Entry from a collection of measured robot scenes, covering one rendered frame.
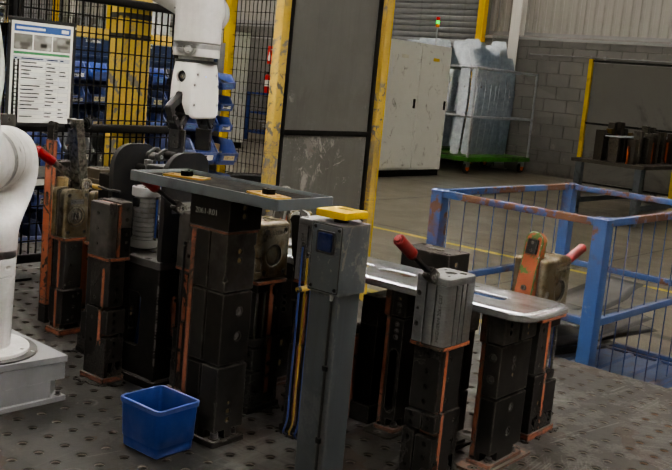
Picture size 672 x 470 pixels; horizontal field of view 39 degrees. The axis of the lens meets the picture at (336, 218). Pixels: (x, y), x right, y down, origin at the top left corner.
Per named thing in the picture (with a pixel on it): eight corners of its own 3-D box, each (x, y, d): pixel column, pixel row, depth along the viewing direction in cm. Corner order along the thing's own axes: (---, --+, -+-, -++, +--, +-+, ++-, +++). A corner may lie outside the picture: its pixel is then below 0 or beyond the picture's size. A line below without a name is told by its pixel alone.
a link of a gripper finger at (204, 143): (211, 115, 174) (208, 151, 175) (219, 115, 177) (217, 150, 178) (196, 113, 175) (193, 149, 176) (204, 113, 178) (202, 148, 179)
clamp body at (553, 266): (561, 430, 192) (584, 256, 187) (526, 448, 181) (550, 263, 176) (515, 415, 199) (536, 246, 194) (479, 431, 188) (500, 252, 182)
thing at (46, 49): (72, 127, 284) (77, 23, 280) (4, 125, 267) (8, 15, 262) (68, 126, 285) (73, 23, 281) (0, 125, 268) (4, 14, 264)
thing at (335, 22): (255, 324, 514) (286, -52, 485) (238, 318, 523) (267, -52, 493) (373, 302, 593) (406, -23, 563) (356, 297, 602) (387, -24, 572)
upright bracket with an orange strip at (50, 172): (49, 322, 235) (58, 122, 227) (44, 323, 234) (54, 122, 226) (42, 319, 236) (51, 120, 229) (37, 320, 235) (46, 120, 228)
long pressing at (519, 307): (582, 308, 173) (583, 300, 173) (523, 326, 156) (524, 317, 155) (114, 196, 258) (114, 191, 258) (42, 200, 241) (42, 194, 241)
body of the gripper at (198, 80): (200, 55, 163) (195, 119, 165) (228, 58, 173) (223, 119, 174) (162, 51, 166) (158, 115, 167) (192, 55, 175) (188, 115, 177)
